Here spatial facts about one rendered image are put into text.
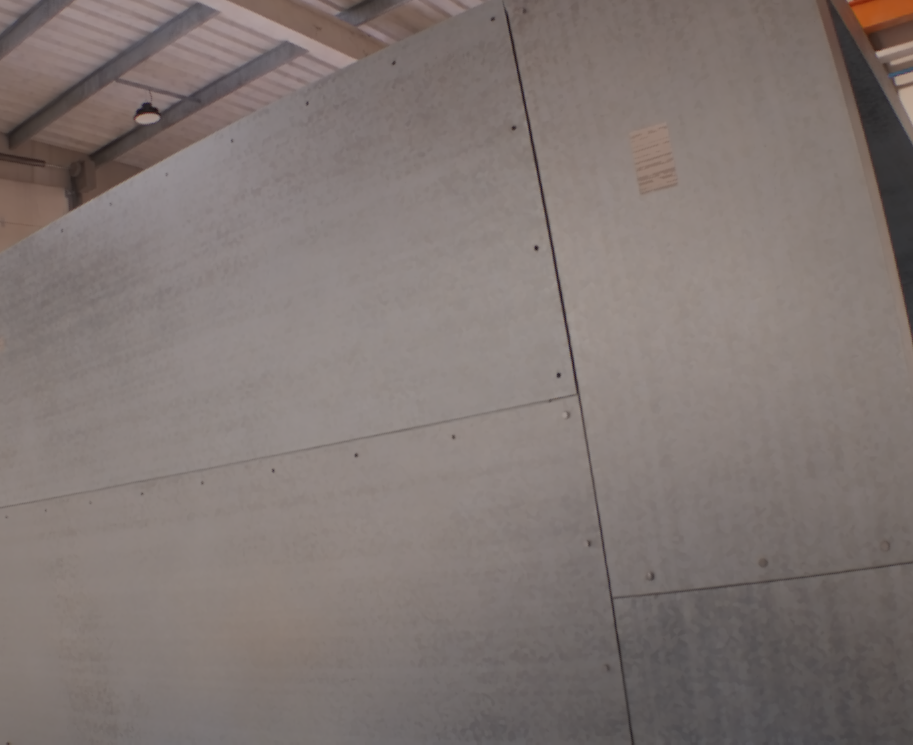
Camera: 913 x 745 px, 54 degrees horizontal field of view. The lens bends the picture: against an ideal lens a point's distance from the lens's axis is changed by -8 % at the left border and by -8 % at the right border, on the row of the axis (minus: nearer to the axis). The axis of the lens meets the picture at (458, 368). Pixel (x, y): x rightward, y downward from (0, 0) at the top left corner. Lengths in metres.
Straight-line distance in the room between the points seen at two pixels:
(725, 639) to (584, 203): 0.55
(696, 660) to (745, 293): 0.43
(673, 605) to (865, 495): 0.27
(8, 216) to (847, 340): 12.50
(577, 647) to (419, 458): 0.33
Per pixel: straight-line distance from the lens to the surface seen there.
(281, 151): 1.52
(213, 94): 12.45
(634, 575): 1.18
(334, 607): 1.45
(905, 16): 9.67
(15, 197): 13.32
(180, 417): 1.65
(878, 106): 1.83
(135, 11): 10.98
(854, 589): 1.10
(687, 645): 1.17
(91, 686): 2.00
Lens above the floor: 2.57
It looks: 7 degrees up
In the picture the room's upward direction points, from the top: 9 degrees counter-clockwise
